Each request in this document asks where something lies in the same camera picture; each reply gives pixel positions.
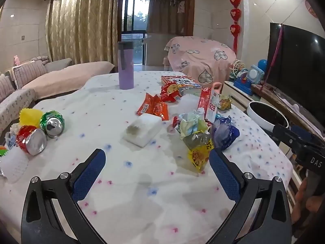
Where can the balcony window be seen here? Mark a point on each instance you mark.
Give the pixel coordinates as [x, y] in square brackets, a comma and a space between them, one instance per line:
[134, 25]

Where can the crushed green can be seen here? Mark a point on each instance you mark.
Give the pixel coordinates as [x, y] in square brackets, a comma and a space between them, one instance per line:
[52, 123]

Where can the black television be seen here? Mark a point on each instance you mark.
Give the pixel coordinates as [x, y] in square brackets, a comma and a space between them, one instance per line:
[297, 63]

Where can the striped pink pillow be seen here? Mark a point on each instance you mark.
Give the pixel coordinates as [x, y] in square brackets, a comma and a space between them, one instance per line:
[6, 87]
[29, 73]

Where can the white pleated paper liner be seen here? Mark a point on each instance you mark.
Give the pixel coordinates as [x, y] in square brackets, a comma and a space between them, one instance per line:
[14, 164]

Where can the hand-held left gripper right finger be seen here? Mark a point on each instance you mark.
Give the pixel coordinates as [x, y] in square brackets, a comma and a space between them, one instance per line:
[223, 178]

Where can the red heart hanging decoration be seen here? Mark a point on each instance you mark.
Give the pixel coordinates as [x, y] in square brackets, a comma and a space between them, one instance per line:
[235, 17]

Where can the white TV cabinet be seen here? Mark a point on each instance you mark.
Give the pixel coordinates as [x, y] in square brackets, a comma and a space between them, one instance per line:
[238, 94]
[279, 99]

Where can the dark blue foil wrapper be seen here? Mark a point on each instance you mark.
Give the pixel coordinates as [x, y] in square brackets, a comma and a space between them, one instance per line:
[224, 132]

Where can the beige sofa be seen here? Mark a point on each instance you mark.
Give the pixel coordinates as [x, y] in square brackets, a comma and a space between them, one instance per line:
[63, 81]

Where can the orange red snack wrapper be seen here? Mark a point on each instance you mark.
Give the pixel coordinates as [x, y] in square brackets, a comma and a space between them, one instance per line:
[153, 106]

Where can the small pink plush toy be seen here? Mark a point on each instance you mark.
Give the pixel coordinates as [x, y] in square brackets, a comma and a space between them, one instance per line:
[17, 59]

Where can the ferris wheel toy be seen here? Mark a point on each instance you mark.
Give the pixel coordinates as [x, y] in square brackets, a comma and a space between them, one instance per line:
[236, 68]

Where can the tall red packet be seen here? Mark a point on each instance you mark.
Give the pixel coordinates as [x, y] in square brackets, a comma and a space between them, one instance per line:
[204, 101]

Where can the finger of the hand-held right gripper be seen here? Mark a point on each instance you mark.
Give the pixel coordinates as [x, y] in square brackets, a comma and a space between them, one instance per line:
[285, 137]
[303, 133]

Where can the light blue cube toy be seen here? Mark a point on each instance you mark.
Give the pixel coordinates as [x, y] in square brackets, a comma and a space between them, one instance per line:
[256, 74]

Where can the white paper tag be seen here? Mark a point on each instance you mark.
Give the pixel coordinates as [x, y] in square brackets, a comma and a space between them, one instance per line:
[212, 106]

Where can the crushed red can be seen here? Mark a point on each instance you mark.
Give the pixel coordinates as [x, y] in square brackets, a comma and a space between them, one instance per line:
[31, 139]

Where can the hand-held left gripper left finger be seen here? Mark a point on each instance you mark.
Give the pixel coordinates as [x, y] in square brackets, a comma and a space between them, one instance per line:
[88, 175]

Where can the blue spiky ball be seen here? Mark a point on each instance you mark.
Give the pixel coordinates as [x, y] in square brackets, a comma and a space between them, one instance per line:
[262, 65]

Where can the white round trash bin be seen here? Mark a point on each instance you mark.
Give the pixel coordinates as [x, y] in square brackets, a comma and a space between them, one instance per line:
[266, 114]

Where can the children's picture book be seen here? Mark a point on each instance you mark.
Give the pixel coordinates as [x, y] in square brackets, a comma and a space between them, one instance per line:
[177, 79]

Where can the pink kettlebell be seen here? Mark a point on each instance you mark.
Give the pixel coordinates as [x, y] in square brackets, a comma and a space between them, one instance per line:
[217, 85]

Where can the red snack packet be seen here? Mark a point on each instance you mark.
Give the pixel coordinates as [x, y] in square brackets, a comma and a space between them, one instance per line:
[170, 92]

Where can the pink rod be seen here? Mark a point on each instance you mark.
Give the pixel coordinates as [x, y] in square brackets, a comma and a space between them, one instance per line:
[273, 56]

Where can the pink heart print blanket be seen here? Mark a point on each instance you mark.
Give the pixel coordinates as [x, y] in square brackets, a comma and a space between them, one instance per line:
[200, 58]

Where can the purple drink bottle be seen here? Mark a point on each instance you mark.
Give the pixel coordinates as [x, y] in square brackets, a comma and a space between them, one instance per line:
[126, 68]

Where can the yellow pleated paper cup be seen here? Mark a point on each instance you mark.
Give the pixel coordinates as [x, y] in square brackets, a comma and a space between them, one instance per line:
[30, 117]

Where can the gold patterned curtain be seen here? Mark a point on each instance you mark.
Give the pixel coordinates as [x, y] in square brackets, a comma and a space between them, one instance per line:
[83, 22]

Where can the yellow snack bag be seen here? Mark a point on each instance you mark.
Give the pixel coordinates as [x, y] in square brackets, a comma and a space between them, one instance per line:
[200, 156]

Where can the blue plastic toy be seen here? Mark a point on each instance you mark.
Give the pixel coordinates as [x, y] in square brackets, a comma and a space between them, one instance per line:
[242, 83]

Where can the green drink pouch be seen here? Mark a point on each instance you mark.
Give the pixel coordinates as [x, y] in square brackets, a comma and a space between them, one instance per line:
[224, 103]

